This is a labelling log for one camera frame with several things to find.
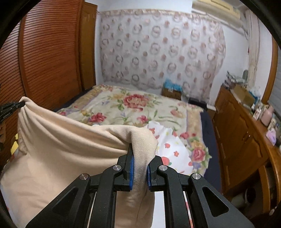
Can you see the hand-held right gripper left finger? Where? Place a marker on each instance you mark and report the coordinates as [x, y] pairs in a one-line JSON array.
[[131, 173]]

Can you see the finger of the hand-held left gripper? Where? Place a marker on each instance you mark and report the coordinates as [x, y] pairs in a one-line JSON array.
[[9, 108]]

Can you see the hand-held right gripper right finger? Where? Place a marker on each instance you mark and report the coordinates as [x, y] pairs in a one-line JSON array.
[[149, 177]]

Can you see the beige printed t-shirt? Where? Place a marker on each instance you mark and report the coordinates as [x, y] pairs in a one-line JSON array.
[[65, 142]]

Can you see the yellow plush toy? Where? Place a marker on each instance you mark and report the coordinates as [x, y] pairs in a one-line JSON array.
[[14, 145]]

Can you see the white flower-print sheet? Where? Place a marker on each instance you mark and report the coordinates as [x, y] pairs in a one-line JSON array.
[[171, 142]]

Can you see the floral blanket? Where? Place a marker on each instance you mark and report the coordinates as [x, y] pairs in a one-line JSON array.
[[131, 109]]

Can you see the brown louvred wooden wardrobe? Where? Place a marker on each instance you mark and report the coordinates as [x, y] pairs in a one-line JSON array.
[[50, 54]]

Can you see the brown cardboard box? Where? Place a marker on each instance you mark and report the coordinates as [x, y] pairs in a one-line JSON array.
[[172, 94]]

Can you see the black flat device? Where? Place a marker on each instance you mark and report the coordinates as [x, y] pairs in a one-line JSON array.
[[197, 102]]

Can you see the wooden sideboard cabinet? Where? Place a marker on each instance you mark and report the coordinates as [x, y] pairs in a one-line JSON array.
[[237, 131]]

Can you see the dark trash bin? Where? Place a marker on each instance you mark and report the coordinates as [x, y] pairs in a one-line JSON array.
[[250, 195]]

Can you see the open cardboard box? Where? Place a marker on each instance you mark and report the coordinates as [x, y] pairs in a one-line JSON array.
[[243, 95]]

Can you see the sheer circle-patterned curtain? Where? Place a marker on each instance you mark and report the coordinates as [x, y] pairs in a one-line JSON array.
[[162, 50]]

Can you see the stack of folded cloths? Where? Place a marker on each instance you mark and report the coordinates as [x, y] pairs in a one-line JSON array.
[[230, 79]]

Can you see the pink tissue pack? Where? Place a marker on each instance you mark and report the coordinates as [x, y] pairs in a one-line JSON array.
[[271, 137]]

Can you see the pink thermos jug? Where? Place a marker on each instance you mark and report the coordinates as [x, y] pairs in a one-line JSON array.
[[267, 116]]

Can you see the grey fan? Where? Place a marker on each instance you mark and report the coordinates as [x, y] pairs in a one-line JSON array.
[[245, 75]]

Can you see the grey window blind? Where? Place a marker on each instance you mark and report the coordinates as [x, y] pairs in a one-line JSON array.
[[277, 85]]

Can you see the beige side curtain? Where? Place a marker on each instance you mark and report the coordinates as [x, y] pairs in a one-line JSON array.
[[252, 43]]

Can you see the wooden window frame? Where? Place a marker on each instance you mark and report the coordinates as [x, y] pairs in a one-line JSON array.
[[271, 72]]

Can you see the cream wall air conditioner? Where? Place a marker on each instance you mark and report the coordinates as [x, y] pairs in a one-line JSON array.
[[217, 11]]

